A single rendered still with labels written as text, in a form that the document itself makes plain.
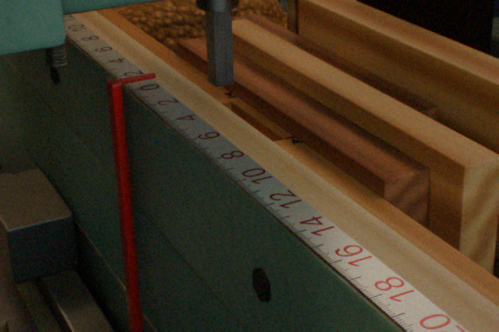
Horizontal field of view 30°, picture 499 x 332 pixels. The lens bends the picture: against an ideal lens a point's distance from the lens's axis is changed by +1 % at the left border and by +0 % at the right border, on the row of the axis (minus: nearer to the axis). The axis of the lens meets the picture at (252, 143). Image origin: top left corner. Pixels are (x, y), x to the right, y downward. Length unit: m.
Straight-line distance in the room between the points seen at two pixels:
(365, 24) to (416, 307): 0.20
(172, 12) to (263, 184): 0.34
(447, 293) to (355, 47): 0.19
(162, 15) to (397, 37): 0.26
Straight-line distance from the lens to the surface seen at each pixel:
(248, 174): 0.32
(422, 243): 0.31
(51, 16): 0.31
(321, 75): 0.41
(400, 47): 0.41
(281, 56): 0.44
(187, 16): 0.64
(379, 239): 0.29
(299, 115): 0.39
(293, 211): 0.29
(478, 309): 0.26
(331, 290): 0.27
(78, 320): 0.51
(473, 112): 0.37
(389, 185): 0.34
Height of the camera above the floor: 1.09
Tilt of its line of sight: 24 degrees down
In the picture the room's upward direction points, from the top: 2 degrees counter-clockwise
